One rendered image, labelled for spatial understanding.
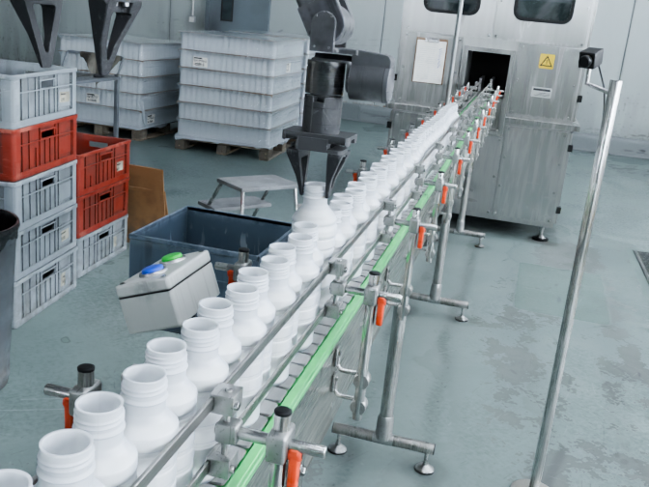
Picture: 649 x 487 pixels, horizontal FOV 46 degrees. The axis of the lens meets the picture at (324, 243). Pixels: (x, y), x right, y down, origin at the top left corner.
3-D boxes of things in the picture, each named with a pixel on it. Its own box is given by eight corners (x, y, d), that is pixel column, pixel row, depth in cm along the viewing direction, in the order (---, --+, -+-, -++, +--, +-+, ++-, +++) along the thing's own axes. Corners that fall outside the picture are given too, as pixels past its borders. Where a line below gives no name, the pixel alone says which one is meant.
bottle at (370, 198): (359, 264, 153) (369, 183, 148) (337, 256, 156) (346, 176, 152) (379, 260, 157) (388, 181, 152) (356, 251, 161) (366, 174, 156)
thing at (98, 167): (78, 198, 395) (79, 156, 389) (7, 186, 402) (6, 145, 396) (131, 177, 453) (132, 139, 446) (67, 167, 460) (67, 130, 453)
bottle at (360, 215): (334, 268, 149) (343, 184, 144) (364, 272, 148) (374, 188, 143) (325, 276, 144) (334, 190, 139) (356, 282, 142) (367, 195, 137)
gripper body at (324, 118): (293, 136, 120) (296, 88, 118) (356, 145, 118) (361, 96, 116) (280, 142, 114) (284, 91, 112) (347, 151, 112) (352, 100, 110)
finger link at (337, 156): (302, 189, 122) (307, 130, 119) (346, 195, 120) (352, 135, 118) (290, 197, 116) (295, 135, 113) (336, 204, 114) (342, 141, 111)
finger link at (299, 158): (295, 188, 122) (299, 128, 120) (338, 194, 121) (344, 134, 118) (281, 196, 116) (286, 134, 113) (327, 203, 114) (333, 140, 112)
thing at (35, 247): (15, 283, 334) (14, 234, 328) (-72, 270, 339) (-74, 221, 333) (78, 245, 392) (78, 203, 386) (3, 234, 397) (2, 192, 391)
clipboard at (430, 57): (441, 85, 560) (448, 39, 551) (410, 81, 565) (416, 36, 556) (442, 85, 563) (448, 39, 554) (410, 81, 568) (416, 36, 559)
